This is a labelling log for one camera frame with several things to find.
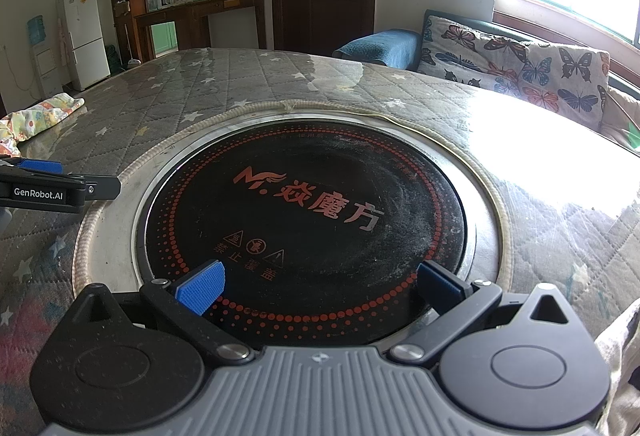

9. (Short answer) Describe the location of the dark green sofa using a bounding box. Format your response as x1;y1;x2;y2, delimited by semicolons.
332;9;640;152

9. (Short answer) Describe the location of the cream cushion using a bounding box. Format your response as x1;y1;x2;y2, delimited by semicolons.
600;86;640;149

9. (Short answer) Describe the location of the black round induction cooktop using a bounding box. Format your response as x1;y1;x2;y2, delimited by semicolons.
142;120;481;347

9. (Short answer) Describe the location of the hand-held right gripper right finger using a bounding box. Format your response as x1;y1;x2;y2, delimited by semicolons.
389;261;577;365

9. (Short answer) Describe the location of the cream checked garment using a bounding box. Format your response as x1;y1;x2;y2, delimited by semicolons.
592;323;640;436

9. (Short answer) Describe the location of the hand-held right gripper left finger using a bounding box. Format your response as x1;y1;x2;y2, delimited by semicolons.
72;260;255;365

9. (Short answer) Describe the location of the white refrigerator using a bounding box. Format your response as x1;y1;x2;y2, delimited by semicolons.
56;0;112;91

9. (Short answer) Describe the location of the dark wooden console table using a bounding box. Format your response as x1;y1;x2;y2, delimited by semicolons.
134;0;267;62

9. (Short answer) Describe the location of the white water dispenser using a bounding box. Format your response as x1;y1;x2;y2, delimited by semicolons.
27;15;63;97

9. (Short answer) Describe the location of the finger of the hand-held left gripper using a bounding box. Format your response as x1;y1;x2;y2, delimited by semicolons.
0;156;64;176

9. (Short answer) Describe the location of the blue folded towel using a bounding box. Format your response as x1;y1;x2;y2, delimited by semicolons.
332;29;423;70

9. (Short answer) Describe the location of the butterfly print pillow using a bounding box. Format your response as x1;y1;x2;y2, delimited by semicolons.
500;41;611;132
417;15;531;90

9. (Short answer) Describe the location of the floral patterned cloth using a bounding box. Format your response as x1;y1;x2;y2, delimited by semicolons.
0;93;86;158

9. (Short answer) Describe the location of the white floor mop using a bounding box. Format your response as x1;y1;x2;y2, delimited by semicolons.
124;24;144;68

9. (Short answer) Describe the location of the steel cooktop surround ring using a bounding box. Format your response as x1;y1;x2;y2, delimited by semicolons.
75;109;506;317

